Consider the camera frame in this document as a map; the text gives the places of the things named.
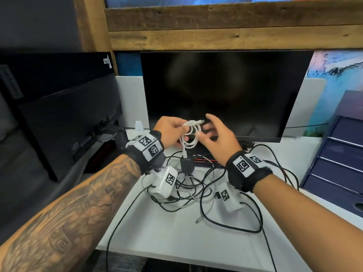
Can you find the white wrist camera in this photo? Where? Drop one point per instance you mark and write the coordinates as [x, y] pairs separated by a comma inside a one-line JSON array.
[[164, 182], [231, 198]]

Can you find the black panel with white sticker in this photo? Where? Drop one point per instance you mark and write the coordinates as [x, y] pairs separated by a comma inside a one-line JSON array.
[[48, 73]]

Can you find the person's left forearm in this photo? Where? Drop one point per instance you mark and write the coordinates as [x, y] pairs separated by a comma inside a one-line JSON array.
[[71, 218]]

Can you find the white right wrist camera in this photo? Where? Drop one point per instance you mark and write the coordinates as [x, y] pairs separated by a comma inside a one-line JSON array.
[[231, 198]]

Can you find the white partition panel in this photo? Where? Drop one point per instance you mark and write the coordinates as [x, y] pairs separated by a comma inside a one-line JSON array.
[[306, 110], [132, 101]]

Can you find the person's right forearm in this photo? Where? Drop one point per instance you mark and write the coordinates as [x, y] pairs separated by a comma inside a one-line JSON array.
[[312, 229]]

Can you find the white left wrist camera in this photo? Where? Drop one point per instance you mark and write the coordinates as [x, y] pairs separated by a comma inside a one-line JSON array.
[[164, 182]]

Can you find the navy blue drawer unit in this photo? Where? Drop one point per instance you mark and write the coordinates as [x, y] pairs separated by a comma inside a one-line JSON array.
[[337, 161]]

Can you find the person's left hand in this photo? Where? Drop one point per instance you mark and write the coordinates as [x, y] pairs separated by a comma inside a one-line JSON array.
[[170, 130]]

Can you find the black charger plug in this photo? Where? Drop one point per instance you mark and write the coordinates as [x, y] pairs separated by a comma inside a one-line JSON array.
[[187, 165]]

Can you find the person's right hand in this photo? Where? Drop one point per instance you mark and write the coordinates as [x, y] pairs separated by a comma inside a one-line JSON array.
[[224, 144]]

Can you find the black computer monitor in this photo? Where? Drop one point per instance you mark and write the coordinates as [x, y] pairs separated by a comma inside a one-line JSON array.
[[227, 90]]

